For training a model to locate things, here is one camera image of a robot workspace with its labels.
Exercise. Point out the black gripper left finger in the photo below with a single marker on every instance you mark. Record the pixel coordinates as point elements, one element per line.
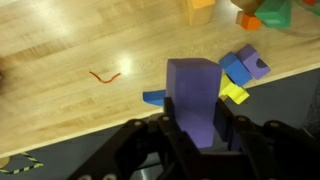
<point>128,148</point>

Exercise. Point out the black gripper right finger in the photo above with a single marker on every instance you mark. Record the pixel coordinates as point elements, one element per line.
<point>275,150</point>

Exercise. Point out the flat blue foam block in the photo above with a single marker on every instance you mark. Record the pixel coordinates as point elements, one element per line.
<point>154,97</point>

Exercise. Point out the yellow foam block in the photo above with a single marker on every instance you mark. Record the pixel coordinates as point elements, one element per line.
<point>227,88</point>

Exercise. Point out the purple arch foam block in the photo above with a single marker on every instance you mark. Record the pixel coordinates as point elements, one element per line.
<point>250,57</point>

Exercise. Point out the blue rectangular foam block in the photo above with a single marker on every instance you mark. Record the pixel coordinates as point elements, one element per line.
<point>235,69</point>

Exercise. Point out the small orange cube block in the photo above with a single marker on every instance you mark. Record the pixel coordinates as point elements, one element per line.
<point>248,21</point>

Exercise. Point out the green foam block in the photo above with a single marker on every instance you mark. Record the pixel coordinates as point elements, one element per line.
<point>275,13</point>

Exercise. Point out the orange rectangular foam block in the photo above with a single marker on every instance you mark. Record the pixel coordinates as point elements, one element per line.
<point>200,11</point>

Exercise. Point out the red pipe cleaner piece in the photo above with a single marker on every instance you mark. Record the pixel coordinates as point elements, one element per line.
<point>104,80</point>

